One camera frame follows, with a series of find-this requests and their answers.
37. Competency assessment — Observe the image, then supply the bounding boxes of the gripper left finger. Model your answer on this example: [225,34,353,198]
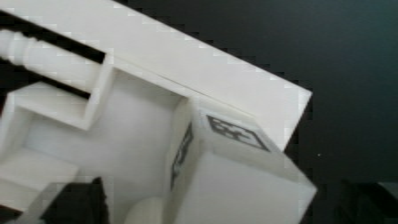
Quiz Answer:
[42,177,111,224]

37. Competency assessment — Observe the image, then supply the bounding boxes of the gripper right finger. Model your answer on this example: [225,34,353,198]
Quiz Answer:
[335,180,398,224]

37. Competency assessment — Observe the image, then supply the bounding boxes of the white U-shaped fence frame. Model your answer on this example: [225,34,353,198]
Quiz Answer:
[0,0,312,146]

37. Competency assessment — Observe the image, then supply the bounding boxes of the white chair seat part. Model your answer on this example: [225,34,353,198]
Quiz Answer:
[0,30,187,224]

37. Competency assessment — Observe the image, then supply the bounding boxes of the white chair leg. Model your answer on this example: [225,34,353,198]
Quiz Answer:
[164,108,317,224]

